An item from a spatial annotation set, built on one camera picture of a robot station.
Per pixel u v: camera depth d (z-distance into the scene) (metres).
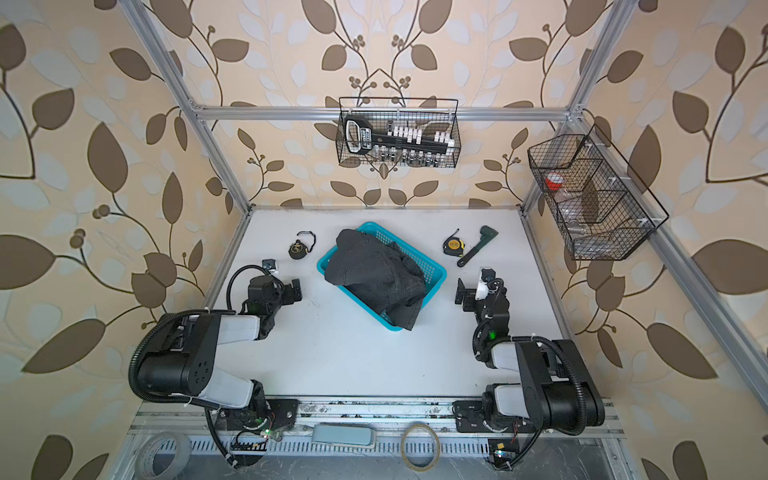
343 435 0.71
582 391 0.40
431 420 0.75
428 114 0.91
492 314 0.66
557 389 0.43
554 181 0.80
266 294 0.74
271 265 0.84
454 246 1.05
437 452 0.66
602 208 0.73
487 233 1.11
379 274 0.82
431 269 0.94
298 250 1.05
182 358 0.46
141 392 0.43
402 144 0.84
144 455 0.67
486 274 0.76
